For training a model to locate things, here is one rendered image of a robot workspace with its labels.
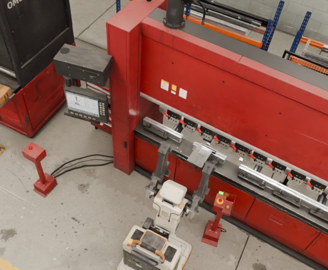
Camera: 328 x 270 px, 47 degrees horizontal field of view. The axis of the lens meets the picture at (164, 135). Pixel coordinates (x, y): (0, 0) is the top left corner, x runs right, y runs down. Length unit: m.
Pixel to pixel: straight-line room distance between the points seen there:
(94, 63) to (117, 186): 1.96
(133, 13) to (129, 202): 2.40
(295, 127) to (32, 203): 3.24
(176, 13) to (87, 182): 2.63
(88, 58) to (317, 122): 2.11
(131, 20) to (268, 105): 1.42
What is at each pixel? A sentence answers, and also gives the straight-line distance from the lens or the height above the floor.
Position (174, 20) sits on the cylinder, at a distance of 3.48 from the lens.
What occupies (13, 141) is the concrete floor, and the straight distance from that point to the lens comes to 5.71.
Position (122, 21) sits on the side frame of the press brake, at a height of 2.30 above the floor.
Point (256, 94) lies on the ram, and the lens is 3.42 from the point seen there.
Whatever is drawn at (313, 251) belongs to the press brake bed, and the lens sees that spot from 4.72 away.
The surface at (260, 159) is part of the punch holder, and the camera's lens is 3.96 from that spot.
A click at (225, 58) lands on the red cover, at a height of 2.29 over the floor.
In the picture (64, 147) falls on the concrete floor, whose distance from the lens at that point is 5.49.
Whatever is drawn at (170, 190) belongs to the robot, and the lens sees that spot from 3.46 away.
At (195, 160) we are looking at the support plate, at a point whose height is 1.00.
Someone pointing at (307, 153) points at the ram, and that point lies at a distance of 3.69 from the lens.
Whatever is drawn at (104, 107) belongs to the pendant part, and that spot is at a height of 1.49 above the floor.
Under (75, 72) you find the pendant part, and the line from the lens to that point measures 3.73.
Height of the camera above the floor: 4.33
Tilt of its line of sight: 51 degrees down
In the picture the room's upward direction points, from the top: 6 degrees clockwise
